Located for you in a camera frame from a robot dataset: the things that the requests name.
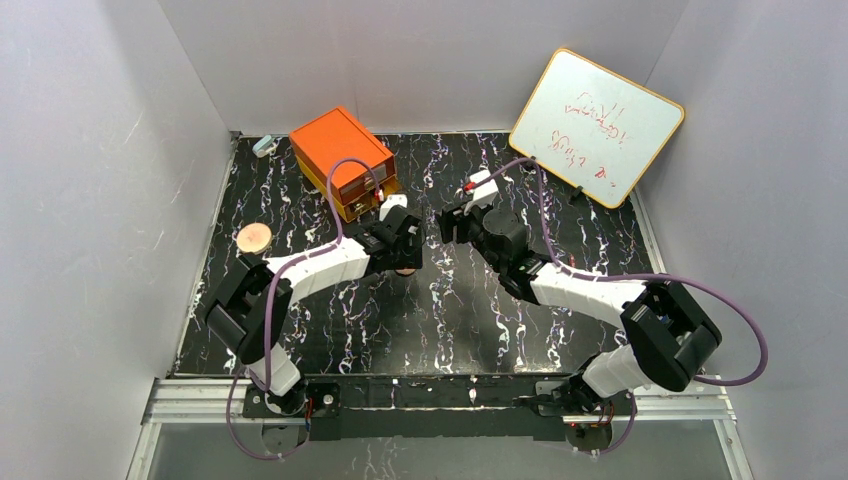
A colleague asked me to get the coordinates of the orange drawer organizer box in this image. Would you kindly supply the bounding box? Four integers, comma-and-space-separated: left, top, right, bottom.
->
289, 106, 401, 223

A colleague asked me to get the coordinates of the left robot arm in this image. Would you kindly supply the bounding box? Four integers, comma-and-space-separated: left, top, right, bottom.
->
204, 204, 424, 397

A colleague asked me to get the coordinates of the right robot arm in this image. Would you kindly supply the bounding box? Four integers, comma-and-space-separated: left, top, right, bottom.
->
436, 203, 722, 409

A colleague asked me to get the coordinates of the yellow framed whiteboard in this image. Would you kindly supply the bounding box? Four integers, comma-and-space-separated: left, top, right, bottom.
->
509, 48, 685, 209

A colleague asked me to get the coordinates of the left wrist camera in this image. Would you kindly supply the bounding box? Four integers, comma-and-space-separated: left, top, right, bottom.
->
379, 193, 408, 221

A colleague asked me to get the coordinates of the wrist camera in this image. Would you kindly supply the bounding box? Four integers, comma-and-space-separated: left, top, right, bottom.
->
379, 193, 408, 221
463, 169, 499, 215

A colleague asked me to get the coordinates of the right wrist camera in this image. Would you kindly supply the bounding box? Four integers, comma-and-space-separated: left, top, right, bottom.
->
463, 169, 499, 215

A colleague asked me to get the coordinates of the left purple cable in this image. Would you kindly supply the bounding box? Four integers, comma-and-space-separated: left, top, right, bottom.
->
225, 157, 387, 462

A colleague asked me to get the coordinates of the purple cable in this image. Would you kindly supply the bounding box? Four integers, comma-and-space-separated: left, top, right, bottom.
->
463, 156, 770, 457
225, 157, 387, 462

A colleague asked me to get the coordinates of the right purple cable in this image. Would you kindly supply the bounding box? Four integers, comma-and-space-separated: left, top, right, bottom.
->
463, 156, 770, 457

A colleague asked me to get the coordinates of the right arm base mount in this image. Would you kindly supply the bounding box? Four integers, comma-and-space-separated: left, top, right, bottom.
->
510, 378, 635, 423

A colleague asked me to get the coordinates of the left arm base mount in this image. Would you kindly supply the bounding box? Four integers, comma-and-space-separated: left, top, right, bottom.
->
240, 375, 342, 420

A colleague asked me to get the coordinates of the aluminium rail frame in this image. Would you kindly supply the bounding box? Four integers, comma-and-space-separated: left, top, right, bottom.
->
128, 374, 752, 479

